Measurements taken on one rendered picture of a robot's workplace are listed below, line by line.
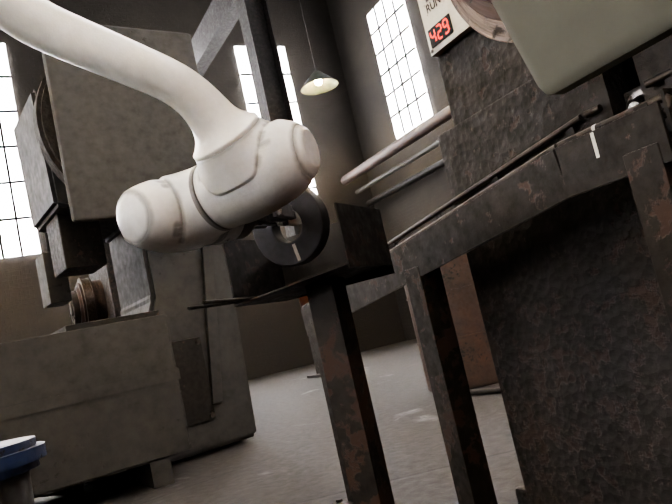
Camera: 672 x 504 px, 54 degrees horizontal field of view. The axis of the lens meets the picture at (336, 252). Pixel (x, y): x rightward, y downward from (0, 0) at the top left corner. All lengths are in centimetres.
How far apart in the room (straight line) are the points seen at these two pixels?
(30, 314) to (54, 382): 776
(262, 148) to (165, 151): 275
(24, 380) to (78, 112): 132
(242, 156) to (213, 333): 290
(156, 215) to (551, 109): 74
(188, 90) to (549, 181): 61
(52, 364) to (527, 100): 227
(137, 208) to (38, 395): 215
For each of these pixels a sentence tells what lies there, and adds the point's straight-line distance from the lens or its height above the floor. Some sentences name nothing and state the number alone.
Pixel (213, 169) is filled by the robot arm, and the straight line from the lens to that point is 86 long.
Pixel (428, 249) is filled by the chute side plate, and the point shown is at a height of 62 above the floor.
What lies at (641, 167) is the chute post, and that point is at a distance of 104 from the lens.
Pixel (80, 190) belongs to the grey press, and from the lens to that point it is 337.
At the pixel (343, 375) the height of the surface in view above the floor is 41.
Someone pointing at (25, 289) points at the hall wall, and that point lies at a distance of 1079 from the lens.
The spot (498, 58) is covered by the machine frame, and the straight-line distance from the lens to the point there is 146.
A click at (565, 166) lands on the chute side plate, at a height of 67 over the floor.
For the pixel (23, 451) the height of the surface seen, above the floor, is 41.
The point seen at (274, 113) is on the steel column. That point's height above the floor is 330.
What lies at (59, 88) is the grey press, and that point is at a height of 192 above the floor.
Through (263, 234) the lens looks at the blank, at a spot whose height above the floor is 70.
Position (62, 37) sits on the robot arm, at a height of 91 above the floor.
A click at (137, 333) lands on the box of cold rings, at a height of 67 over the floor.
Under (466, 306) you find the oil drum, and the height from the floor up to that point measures 46.
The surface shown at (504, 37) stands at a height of 92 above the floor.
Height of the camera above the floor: 50
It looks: 7 degrees up
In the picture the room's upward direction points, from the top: 13 degrees counter-clockwise
